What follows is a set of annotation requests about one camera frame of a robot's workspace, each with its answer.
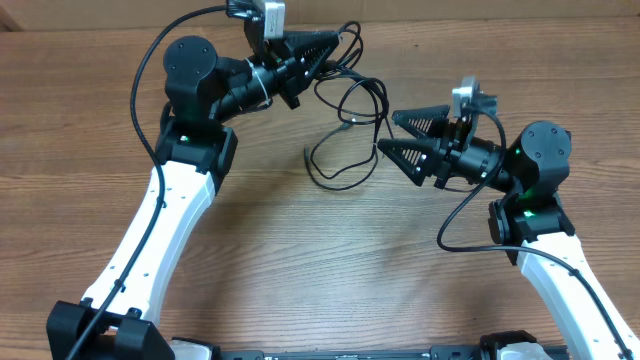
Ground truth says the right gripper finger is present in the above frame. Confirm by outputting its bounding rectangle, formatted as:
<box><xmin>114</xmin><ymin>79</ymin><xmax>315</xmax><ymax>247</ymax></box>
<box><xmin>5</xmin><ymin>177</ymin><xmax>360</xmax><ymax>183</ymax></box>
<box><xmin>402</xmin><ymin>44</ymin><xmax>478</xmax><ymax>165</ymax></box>
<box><xmin>392</xmin><ymin>105</ymin><xmax>450</xmax><ymax>139</ymax></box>
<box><xmin>377</xmin><ymin>139</ymin><xmax>442</xmax><ymax>186</ymax></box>

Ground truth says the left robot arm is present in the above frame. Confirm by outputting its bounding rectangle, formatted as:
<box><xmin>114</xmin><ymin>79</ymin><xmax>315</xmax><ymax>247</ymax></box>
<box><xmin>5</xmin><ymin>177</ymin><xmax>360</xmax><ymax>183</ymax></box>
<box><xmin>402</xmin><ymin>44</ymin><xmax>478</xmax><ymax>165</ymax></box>
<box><xmin>46</xmin><ymin>1</ymin><xmax>340</xmax><ymax>360</ymax></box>

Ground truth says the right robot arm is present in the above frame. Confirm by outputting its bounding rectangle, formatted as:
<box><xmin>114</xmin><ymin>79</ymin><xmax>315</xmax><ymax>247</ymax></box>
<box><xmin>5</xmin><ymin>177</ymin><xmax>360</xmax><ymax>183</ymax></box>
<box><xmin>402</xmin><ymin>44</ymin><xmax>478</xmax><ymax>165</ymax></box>
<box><xmin>377</xmin><ymin>92</ymin><xmax>639</xmax><ymax>359</ymax></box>

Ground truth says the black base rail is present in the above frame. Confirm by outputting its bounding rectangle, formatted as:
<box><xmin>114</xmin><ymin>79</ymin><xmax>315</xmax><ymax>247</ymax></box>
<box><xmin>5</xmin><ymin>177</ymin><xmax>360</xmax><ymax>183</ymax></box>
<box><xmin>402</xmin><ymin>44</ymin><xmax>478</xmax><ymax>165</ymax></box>
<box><xmin>169</xmin><ymin>338</ymin><xmax>570</xmax><ymax>360</ymax></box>

